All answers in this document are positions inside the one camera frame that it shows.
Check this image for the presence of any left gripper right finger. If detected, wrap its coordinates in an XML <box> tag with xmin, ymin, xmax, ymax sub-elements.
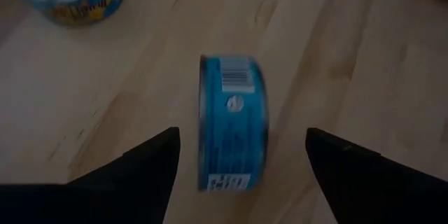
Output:
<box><xmin>304</xmin><ymin>127</ymin><xmax>448</xmax><ymax>224</ymax></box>

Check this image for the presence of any bright blue label tuna can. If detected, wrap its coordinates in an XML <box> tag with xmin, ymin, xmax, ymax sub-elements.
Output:
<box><xmin>197</xmin><ymin>54</ymin><xmax>270</xmax><ymax>193</ymax></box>

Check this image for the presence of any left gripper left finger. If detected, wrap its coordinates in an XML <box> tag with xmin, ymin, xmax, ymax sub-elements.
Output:
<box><xmin>67</xmin><ymin>126</ymin><xmax>182</xmax><ymax>224</ymax></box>

